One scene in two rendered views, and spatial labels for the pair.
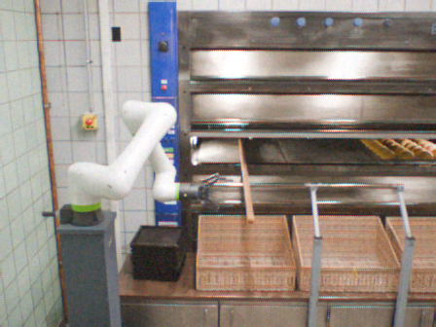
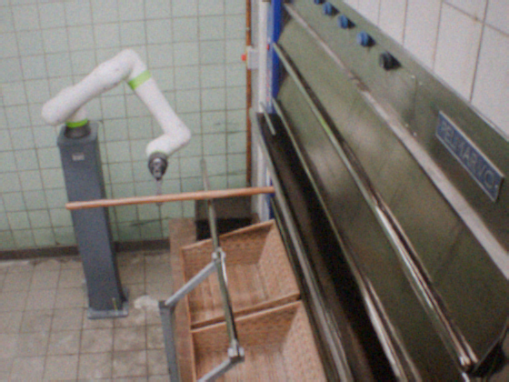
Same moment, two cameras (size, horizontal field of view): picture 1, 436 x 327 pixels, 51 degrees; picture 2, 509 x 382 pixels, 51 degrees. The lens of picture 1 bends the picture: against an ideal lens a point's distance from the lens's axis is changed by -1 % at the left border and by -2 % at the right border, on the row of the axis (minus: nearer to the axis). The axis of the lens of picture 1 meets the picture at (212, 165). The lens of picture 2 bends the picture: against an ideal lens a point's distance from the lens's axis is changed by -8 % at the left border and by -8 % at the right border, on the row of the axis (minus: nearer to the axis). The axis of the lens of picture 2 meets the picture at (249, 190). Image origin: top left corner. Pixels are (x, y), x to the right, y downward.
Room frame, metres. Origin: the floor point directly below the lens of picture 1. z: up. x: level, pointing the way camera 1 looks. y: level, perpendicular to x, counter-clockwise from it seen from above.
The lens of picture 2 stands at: (2.27, -2.18, 2.46)
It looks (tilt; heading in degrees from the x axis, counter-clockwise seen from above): 32 degrees down; 80
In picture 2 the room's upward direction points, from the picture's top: straight up
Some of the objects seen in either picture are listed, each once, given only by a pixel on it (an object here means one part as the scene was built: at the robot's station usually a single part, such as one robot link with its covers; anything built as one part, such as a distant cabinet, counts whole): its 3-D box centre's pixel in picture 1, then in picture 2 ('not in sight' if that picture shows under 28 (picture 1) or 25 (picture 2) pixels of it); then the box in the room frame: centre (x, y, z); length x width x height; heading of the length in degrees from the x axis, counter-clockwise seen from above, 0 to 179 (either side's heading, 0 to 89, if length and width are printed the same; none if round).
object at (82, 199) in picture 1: (87, 185); (72, 105); (1.84, 0.52, 1.36); 0.16 x 0.13 x 0.19; 62
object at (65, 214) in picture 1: (74, 213); (78, 122); (1.85, 0.59, 1.23); 0.26 x 0.15 x 0.06; 89
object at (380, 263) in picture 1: (342, 251); (254, 376); (2.54, -0.77, 0.72); 0.56 x 0.49 x 0.28; 88
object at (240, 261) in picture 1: (243, 250); (234, 281); (2.56, -0.18, 0.72); 0.56 x 0.49 x 0.28; 89
